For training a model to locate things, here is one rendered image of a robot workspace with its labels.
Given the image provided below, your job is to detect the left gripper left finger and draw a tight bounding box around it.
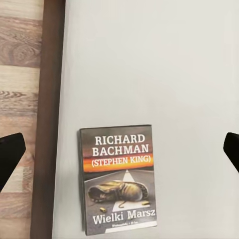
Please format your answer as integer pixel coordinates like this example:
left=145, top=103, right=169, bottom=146
left=0, top=132, right=26, bottom=192

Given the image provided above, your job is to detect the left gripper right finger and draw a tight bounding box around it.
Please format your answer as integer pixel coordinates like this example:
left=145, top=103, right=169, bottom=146
left=223, top=132, right=239, bottom=173

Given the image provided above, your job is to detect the hardback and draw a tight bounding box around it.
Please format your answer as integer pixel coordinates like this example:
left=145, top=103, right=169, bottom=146
left=80, top=125, right=157, bottom=236

